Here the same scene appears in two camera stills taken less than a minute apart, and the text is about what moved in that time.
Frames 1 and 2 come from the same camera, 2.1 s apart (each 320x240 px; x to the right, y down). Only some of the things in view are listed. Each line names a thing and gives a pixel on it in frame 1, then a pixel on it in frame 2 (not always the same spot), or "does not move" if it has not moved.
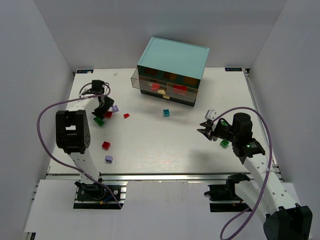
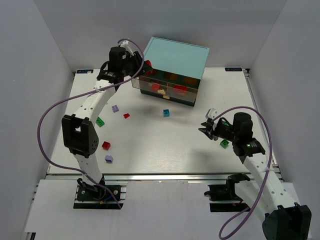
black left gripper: x=103 y=110 -> x=138 y=66
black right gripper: x=213 y=131 does not move
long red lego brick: x=180 y=89 does not move
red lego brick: x=108 y=114 -> x=148 y=72
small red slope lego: x=155 y=86 does not move
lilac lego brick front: x=109 y=158 does not move
